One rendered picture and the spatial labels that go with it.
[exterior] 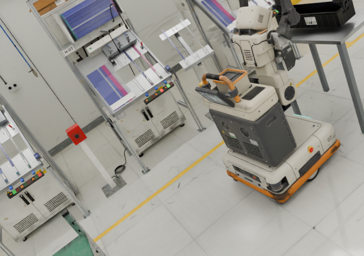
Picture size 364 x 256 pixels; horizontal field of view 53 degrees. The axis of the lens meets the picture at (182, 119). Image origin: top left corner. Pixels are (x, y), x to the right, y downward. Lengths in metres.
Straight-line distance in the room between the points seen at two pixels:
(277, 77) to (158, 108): 1.72
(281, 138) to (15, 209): 2.65
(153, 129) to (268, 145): 1.85
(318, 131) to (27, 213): 2.82
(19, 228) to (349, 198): 3.02
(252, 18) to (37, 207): 2.75
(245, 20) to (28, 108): 3.59
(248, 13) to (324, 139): 1.02
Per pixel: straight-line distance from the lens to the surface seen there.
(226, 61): 4.29
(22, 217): 4.06
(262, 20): 2.52
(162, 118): 4.03
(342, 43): 2.70
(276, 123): 2.46
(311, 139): 2.73
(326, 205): 2.65
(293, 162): 2.62
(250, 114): 2.31
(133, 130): 3.95
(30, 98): 5.35
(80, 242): 1.80
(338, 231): 2.49
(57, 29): 3.95
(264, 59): 2.57
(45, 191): 3.97
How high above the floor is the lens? 1.91
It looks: 26 degrees down
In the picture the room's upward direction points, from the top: 29 degrees counter-clockwise
